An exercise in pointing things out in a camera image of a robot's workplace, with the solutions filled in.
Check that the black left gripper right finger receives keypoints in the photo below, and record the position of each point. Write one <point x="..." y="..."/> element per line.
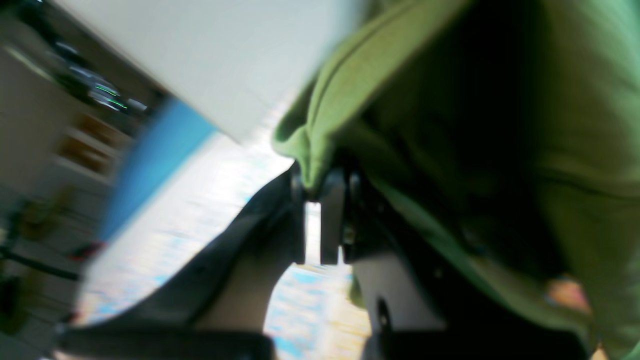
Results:
<point x="419" y="306"/>

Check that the patterned tablecloth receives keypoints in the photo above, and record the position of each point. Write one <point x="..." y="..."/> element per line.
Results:
<point x="310" y="316"/>

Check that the green t-shirt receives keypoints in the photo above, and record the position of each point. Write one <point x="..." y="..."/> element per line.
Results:
<point x="506" y="132"/>

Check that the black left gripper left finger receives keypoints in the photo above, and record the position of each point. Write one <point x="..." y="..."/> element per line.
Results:
<point x="214" y="308"/>

